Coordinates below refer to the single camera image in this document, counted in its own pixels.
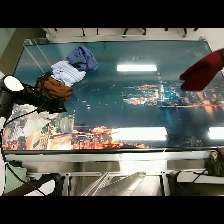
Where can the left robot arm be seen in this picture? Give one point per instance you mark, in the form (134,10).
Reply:
(20,96)

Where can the silver frame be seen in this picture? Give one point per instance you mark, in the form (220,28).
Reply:
(116,186)

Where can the olive patterned garment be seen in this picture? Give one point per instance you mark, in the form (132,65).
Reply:
(216,163)

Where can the pale green garment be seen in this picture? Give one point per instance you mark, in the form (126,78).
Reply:
(15,176)

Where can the white garment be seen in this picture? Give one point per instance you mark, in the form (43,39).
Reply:
(35,121)

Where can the blue garment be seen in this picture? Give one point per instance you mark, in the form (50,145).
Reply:
(81,57)

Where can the red garment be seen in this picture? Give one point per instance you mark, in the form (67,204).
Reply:
(203,71)

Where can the light lavender garment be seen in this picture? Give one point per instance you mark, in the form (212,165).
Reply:
(66,73)

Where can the brown garment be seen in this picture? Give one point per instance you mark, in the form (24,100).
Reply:
(56,88)

